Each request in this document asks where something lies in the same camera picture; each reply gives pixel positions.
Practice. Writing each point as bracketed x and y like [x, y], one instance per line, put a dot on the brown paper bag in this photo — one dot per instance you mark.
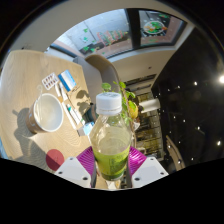
[78, 98]

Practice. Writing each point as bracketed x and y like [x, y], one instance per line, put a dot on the large decorated window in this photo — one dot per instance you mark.
[110, 33]

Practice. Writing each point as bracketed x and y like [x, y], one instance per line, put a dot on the person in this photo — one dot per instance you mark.
[133, 111]

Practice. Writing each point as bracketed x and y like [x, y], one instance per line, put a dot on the green potted plant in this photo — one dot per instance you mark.
[106, 87]

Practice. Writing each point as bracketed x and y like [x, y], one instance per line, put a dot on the brown paper cup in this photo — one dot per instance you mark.
[48, 113]

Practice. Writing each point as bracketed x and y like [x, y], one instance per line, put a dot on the white tube with teal cap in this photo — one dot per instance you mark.
[74, 114]

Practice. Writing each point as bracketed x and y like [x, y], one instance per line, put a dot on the small light blue box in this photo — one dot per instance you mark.
[87, 128]

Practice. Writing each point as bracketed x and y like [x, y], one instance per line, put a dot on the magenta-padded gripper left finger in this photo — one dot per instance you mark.
[85, 160]

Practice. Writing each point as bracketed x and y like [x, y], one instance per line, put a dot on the pill blister pack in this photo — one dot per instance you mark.
[50, 81]

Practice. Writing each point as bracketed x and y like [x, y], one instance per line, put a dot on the white round pillar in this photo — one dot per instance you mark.
[150, 105]

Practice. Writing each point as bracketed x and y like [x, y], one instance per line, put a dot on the group of ceiling lights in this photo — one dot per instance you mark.
[221, 79]

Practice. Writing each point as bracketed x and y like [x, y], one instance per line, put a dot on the grey curved sofa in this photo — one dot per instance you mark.
[100, 65]

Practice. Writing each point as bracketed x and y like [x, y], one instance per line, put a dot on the green-labelled clear drink bottle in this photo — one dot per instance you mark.
[111, 163]

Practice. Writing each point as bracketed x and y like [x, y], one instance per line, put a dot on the flat round red coaster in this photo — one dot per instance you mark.
[55, 159]

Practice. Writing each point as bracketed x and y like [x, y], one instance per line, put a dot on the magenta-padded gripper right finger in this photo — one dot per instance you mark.
[137, 160]

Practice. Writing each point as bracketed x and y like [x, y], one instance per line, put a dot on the blue white flat box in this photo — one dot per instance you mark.
[67, 80]

